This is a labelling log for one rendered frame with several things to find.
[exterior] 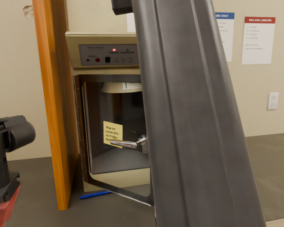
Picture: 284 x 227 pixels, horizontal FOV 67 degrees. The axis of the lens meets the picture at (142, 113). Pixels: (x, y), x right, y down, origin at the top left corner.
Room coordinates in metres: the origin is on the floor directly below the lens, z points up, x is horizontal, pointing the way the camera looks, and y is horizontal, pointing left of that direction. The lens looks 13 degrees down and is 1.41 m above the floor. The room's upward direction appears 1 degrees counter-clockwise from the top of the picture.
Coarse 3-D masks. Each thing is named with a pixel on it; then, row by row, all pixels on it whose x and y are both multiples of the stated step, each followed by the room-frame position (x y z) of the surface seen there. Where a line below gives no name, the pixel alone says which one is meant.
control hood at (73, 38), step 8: (72, 32) 0.64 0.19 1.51; (80, 32) 0.64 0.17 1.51; (88, 32) 0.65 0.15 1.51; (96, 32) 0.65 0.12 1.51; (104, 32) 0.65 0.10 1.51; (112, 32) 0.66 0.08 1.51; (120, 32) 0.66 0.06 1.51; (128, 32) 0.67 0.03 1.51; (72, 40) 0.65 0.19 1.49; (80, 40) 0.65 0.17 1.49; (88, 40) 0.65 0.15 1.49; (96, 40) 0.66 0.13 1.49; (104, 40) 0.66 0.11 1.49; (112, 40) 0.67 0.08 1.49; (120, 40) 0.67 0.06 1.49; (128, 40) 0.68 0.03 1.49; (136, 40) 0.68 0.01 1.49; (72, 48) 0.66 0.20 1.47; (72, 56) 0.69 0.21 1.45; (72, 64) 0.71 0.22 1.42; (80, 64) 0.71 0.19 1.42; (136, 64) 0.75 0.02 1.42
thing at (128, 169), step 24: (96, 96) 0.68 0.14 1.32; (120, 96) 0.63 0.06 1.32; (96, 120) 0.69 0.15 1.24; (120, 120) 0.63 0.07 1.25; (144, 120) 0.59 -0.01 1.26; (96, 144) 0.69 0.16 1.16; (96, 168) 0.69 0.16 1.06; (120, 168) 0.64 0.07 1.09; (144, 168) 0.59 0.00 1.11; (120, 192) 0.64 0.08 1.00; (144, 192) 0.59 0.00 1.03
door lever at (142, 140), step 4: (140, 136) 0.59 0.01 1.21; (112, 140) 0.59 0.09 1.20; (116, 140) 0.58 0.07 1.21; (120, 140) 0.58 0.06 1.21; (124, 140) 0.58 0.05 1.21; (140, 140) 0.58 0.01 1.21; (144, 140) 0.59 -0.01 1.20; (112, 144) 0.59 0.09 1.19; (116, 144) 0.58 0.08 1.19; (120, 144) 0.57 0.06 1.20; (124, 144) 0.56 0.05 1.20; (128, 144) 0.56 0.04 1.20; (132, 144) 0.55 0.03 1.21; (136, 144) 0.55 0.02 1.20; (144, 144) 0.59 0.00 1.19
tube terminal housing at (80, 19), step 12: (72, 0) 0.75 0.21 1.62; (84, 0) 0.75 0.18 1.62; (96, 0) 0.76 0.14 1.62; (108, 0) 0.77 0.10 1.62; (72, 12) 0.75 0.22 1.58; (84, 12) 0.75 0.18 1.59; (96, 12) 0.76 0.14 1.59; (108, 12) 0.77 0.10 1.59; (72, 24) 0.74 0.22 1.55; (84, 24) 0.75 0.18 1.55; (96, 24) 0.76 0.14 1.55; (108, 24) 0.77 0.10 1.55; (120, 24) 0.78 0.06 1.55; (84, 72) 0.75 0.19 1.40; (96, 72) 0.76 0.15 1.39; (108, 72) 0.77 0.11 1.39; (120, 72) 0.77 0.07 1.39; (132, 72) 0.78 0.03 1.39
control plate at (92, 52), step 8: (80, 48) 0.67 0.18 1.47; (88, 48) 0.67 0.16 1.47; (96, 48) 0.68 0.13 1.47; (104, 48) 0.68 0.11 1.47; (112, 48) 0.69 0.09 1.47; (120, 48) 0.69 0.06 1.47; (128, 48) 0.70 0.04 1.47; (136, 48) 0.70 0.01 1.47; (80, 56) 0.69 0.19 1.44; (88, 56) 0.69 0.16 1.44; (96, 56) 0.70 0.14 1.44; (104, 56) 0.70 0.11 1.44; (112, 56) 0.71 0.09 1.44; (120, 56) 0.72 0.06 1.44; (128, 56) 0.72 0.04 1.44; (136, 56) 0.73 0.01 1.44; (88, 64) 0.72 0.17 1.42; (96, 64) 0.72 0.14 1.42; (104, 64) 0.73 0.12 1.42; (112, 64) 0.74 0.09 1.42; (120, 64) 0.74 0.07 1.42; (128, 64) 0.75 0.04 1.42
